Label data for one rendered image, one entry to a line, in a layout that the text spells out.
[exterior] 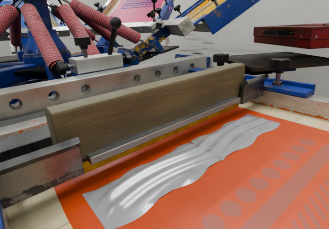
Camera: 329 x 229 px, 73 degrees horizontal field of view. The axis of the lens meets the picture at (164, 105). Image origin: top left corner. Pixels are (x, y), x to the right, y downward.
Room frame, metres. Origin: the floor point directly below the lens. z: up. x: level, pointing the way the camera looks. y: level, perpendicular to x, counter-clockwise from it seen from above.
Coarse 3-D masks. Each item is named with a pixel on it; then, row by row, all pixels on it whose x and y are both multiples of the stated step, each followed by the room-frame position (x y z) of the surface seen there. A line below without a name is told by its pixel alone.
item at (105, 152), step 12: (216, 108) 0.39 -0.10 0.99; (180, 120) 0.33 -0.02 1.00; (192, 120) 0.35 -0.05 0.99; (144, 132) 0.30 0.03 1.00; (156, 132) 0.30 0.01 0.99; (168, 132) 0.31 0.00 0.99; (120, 144) 0.27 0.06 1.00; (132, 144) 0.27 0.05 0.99; (96, 156) 0.24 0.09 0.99; (108, 156) 0.25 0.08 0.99
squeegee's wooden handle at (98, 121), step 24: (192, 72) 0.40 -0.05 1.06; (216, 72) 0.41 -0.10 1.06; (240, 72) 0.45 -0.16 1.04; (96, 96) 0.28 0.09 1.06; (120, 96) 0.28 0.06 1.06; (144, 96) 0.30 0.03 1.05; (168, 96) 0.33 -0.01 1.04; (192, 96) 0.36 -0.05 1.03; (216, 96) 0.41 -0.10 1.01; (48, 120) 0.24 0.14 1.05; (72, 120) 0.24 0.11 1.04; (96, 120) 0.26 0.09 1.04; (120, 120) 0.28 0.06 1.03; (144, 120) 0.30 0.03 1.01; (168, 120) 0.33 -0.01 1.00; (96, 144) 0.25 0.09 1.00
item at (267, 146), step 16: (240, 112) 0.45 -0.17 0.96; (256, 112) 0.45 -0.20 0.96; (192, 128) 0.38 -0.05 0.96; (208, 128) 0.38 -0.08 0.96; (288, 128) 0.36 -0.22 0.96; (304, 128) 0.36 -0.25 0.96; (256, 144) 0.31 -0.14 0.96; (272, 144) 0.31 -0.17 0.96; (288, 144) 0.31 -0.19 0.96; (224, 160) 0.27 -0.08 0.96; (240, 160) 0.27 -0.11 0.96; (256, 160) 0.27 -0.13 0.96
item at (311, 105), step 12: (264, 96) 0.49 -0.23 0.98; (276, 96) 0.47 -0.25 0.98; (288, 96) 0.45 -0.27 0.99; (312, 96) 0.43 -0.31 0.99; (324, 96) 0.43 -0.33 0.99; (288, 108) 0.45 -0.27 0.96; (300, 108) 0.43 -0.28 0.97; (312, 108) 0.41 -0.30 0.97; (324, 108) 0.40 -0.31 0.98; (36, 120) 0.38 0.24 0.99; (0, 132) 0.34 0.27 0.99; (12, 132) 0.34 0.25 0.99
